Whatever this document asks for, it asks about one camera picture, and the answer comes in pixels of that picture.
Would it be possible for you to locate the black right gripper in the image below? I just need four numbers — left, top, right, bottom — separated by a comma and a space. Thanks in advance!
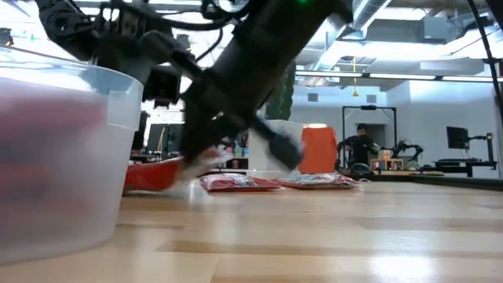
182, 42, 299, 164

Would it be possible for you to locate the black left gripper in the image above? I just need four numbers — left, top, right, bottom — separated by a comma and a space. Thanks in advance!
94, 23, 205, 82

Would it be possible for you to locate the red popcorn bag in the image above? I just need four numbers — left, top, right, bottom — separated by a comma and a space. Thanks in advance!
199, 172, 282, 193
123, 147, 226, 195
274, 171, 363, 192

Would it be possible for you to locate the black monitor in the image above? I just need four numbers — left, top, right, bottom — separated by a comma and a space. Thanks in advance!
446, 126, 471, 150
145, 123, 185, 155

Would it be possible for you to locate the green cactus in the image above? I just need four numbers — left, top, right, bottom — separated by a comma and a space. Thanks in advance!
265, 61, 296, 121

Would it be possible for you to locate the orange chair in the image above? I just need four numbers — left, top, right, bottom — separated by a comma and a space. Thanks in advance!
299, 123, 340, 175

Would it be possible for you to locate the translucent plastic storage bin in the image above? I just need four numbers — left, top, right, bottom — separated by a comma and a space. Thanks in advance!
0, 45, 145, 266

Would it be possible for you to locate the person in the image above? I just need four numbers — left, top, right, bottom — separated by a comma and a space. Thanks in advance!
338, 123, 381, 169

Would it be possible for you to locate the small wooden shelf box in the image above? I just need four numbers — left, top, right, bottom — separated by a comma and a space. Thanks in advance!
369, 158, 406, 171

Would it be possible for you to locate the long ceiling light strip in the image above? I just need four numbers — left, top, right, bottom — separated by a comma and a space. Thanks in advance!
294, 70, 503, 83

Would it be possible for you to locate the black desk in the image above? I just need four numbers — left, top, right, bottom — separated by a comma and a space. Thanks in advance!
420, 157, 498, 178

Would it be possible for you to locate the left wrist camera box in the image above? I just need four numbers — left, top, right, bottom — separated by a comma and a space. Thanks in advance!
141, 65, 183, 108

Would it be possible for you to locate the hanging pendant cord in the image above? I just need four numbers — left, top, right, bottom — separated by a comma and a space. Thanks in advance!
351, 57, 359, 97

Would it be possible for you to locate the black metal rig frame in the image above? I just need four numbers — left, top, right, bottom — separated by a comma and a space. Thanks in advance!
341, 105, 398, 166

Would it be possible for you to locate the silver ceiling air duct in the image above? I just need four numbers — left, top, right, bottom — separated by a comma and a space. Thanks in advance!
314, 0, 394, 72

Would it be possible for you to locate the thin black cable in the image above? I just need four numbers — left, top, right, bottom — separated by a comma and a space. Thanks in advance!
465, 0, 503, 116

